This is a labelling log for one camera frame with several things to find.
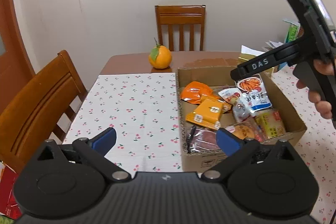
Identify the wooden chair at left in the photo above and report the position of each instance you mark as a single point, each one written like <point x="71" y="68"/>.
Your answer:
<point x="32" y="116"/>

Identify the orange fruit with leaf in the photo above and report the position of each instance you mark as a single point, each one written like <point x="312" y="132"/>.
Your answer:
<point x="160" y="57"/>

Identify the yellow cake snack bag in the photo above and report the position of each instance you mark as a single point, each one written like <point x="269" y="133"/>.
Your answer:
<point x="270" y="123"/>

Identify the cherry pattern tablecloth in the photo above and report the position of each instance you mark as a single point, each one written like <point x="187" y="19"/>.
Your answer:
<point x="143" y="109"/>

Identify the wooden chair behind table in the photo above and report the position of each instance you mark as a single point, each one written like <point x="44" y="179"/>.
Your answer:
<point x="181" y="16"/>

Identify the red paper bag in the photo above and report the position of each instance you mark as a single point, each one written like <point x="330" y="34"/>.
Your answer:
<point x="8" y="204"/>

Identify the cardboard box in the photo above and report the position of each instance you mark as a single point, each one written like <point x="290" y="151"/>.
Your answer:
<point x="218" y="78"/>

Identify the white quail egg pouch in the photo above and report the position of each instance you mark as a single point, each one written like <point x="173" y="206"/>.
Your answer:
<point x="234" y="97"/>

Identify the sliced sausage clear pack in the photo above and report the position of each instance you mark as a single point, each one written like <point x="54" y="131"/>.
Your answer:
<point x="200" y="139"/>

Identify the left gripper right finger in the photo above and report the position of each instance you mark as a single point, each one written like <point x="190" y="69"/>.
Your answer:
<point x="238" y="153"/>

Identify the green white carton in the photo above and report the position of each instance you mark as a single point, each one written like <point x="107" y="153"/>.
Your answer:
<point x="293" y="30"/>

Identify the orange biscuit pack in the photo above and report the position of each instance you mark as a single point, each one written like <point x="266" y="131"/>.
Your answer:
<point x="207" y="114"/>

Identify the round bread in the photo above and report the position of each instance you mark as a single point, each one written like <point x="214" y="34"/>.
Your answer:
<point x="246" y="129"/>

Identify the person right hand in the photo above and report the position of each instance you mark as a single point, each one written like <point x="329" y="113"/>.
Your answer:
<point x="319" y="78"/>

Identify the spicy strips white blue bag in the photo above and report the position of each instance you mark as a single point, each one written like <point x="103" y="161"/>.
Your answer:
<point x="253" y="94"/>

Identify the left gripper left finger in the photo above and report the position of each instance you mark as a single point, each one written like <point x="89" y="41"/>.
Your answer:
<point x="92" y="153"/>

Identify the orange crumpled snack bag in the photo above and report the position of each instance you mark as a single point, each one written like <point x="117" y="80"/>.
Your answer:
<point x="195" y="91"/>

